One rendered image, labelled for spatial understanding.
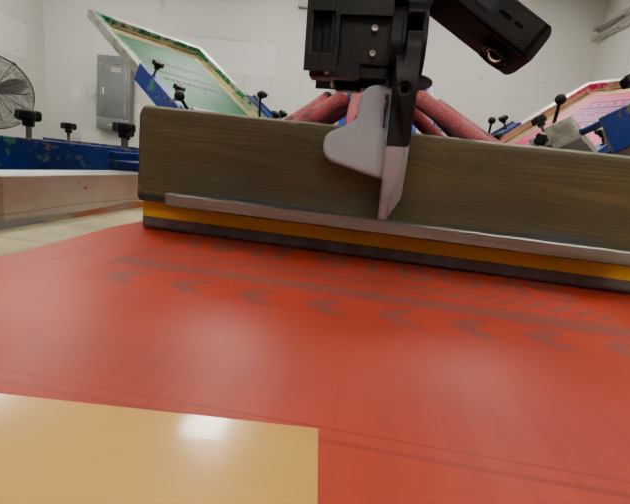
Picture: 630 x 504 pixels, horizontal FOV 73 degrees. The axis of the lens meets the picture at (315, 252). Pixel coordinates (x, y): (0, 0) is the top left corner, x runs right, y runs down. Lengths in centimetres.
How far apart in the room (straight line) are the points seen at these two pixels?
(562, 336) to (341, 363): 13
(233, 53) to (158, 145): 473
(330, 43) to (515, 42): 12
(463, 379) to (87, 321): 14
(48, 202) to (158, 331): 24
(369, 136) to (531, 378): 19
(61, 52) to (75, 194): 557
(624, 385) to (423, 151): 20
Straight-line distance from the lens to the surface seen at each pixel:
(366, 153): 31
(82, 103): 578
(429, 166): 33
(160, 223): 38
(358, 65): 32
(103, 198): 46
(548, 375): 19
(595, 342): 25
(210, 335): 17
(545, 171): 35
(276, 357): 16
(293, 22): 501
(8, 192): 37
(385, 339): 19
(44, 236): 35
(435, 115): 127
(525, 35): 34
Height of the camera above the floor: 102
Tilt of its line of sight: 12 degrees down
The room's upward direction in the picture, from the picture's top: 7 degrees clockwise
